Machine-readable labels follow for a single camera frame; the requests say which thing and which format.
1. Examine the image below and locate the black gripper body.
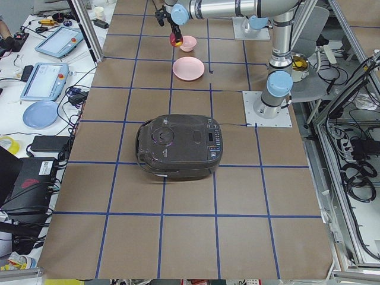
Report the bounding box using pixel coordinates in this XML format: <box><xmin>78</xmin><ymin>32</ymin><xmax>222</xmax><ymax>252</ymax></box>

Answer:
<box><xmin>170</xmin><ymin>21</ymin><xmax>181</xmax><ymax>39</ymax></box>

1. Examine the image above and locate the red apple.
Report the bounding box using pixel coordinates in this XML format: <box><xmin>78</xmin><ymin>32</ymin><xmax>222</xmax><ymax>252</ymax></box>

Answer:
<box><xmin>169</xmin><ymin>33</ymin><xmax>183</xmax><ymax>48</ymax></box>

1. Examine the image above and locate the pink bowl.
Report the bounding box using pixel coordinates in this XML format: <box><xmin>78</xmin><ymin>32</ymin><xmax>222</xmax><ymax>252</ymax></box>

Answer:
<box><xmin>179</xmin><ymin>35</ymin><xmax>197</xmax><ymax>52</ymax></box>

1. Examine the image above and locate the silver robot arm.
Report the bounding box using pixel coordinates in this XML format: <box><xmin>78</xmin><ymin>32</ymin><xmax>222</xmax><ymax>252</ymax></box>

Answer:
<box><xmin>164</xmin><ymin>1</ymin><xmax>301</xmax><ymax>119</ymax></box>

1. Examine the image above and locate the pink plate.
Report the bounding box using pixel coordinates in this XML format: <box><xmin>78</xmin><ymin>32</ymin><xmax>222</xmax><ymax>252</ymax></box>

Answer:
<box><xmin>172</xmin><ymin>56</ymin><xmax>205</xmax><ymax>81</ymax></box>

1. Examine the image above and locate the steel mixing bowl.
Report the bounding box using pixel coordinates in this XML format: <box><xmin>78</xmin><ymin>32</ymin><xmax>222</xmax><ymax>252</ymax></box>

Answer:
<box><xmin>292</xmin><ymin>53</ymin><xmax>309</xmax><ymax>83</ymax></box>

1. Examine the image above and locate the blue plate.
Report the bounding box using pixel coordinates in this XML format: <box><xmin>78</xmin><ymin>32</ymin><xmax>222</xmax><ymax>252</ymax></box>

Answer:
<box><xmin>23</xmin><ymin>100</ymin><xmax>58</xmax><ymax>129</ymax></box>

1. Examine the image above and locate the far blue teach pendant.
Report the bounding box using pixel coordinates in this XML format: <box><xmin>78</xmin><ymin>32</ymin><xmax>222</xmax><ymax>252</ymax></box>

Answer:
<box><xmin>34</xmin><ymin>27</ymin><xmax>84</xmax><ymax>58</ymax></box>

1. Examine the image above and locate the blue teach pendant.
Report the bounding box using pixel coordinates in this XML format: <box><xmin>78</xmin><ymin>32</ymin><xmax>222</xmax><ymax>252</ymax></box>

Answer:
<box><xmin>20</xmin><ymin>62</ymin><xmax>69</xmax><ymax>101</ymax></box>
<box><xmin>34</xmin><ymin>27</ymin><xmax>84</xmax><ymax>58</ymax></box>

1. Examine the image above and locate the black rice cooker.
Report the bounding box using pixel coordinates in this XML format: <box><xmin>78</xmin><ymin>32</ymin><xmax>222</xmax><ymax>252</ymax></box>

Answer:
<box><xmin>135</xmin><ymin>114</ymin><xmax>223</xmax><ymax>179</ymax></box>

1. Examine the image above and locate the near blue teach pendant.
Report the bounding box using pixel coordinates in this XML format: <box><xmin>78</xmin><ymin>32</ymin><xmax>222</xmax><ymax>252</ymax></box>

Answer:
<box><xmin>20</xmin><ymin>62</ymin><xmax>69</xmax><ymax>101</ymax></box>

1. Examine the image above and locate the black power adapter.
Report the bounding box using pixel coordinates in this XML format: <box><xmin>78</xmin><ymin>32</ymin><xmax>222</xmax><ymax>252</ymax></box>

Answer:
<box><xmin>26</xmin><ymin>135</ymin><xmax>69</xmax><ymax>157</ymax></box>

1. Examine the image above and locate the yellow tape roll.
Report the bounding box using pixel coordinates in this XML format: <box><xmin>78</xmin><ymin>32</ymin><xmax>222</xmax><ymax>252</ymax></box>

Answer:
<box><xmin>0</xmin><ymin>136</ymin><xmax>20</xmax><ymax>155</ymax></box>

